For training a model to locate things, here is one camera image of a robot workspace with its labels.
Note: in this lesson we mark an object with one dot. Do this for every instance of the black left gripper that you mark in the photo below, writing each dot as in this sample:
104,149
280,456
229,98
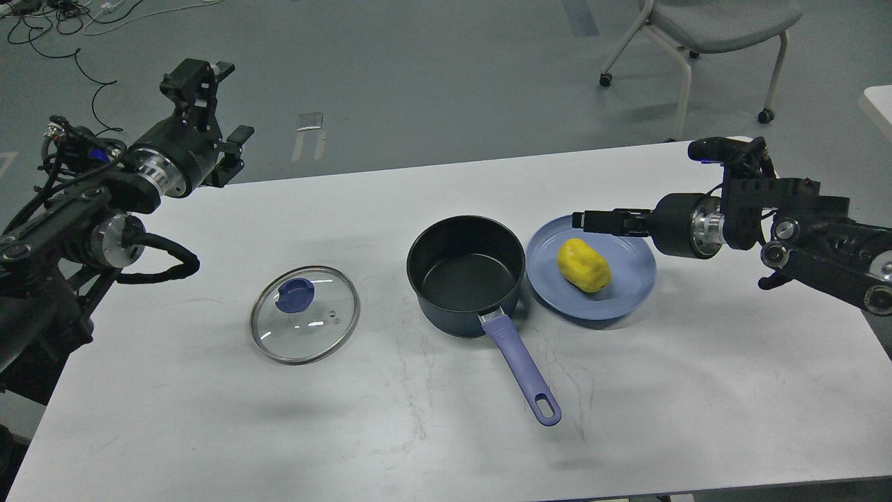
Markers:
184,151

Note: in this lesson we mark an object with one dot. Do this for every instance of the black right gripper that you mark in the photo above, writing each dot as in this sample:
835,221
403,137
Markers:
669,225

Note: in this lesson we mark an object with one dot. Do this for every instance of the glass lid purple knob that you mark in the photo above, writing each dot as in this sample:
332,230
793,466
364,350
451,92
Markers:
305,315

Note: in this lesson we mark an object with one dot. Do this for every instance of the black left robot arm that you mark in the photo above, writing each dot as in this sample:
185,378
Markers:
82,232

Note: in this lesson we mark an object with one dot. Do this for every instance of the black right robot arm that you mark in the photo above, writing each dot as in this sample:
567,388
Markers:
803,236

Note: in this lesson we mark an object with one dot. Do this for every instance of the yellow potato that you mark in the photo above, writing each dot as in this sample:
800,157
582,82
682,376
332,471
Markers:
583,266

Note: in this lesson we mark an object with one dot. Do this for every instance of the blue round plate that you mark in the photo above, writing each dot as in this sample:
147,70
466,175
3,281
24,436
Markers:
630,259

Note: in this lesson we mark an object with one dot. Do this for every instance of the small grey floor plate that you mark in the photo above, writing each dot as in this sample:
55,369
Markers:
309,121

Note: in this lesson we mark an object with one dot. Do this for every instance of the grey office chair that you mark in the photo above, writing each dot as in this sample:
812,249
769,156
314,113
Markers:
687,29

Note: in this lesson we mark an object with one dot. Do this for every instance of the white table at right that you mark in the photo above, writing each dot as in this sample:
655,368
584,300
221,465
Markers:
875,102

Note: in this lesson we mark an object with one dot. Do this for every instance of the dark blue saucepan purple handle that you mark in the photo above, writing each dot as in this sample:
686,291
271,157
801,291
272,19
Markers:
466,272

